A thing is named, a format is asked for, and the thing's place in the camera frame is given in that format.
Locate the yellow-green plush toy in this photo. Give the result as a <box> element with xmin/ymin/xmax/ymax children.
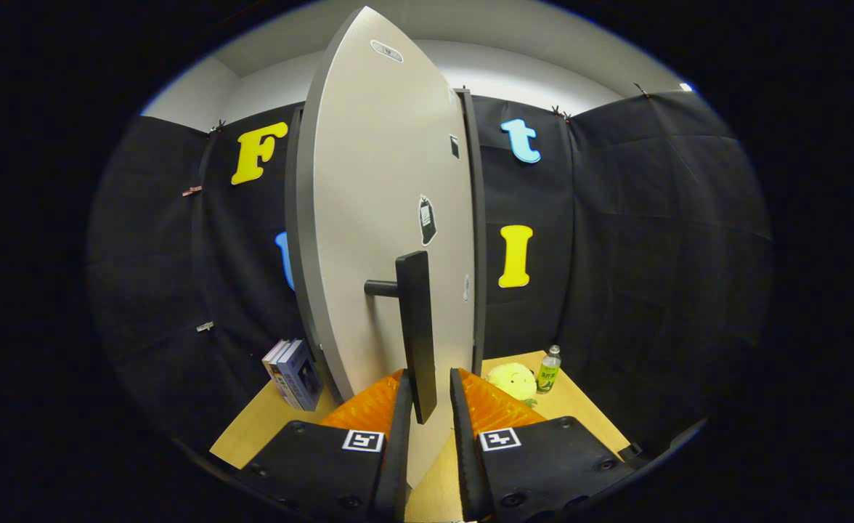
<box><xmin>487</xmin><ymin>362</ymin><xmax>539</xmax><ymax>408</ymax></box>

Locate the green label plastic bottle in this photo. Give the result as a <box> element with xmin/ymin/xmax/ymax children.
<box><xmin>536</xmin><ymin>345</ymin><xmax>562</xmax><ymax>394</ymax></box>

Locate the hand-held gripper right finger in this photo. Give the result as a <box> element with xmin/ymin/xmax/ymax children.
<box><xmin>449</xmin><ymin>368</ymin><xmax>649</xmax><ymax>523</ymax></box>

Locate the stack of books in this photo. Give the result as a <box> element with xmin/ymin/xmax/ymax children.
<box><xmin>262</xmin><ymin>338</ymin><xmax>324</xmax><ymax>412</ymax></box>

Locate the beige shoe cabinet door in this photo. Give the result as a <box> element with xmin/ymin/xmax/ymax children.
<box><xmin>285</xmin><ymin>6</ymin><xmax>479</xmax><ymax>489</ymax></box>

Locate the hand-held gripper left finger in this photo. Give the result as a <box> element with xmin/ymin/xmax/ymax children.
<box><xmin>235</xmin><ymin>369</ymin><xmax>415</xmax><ymax>523</ymax></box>

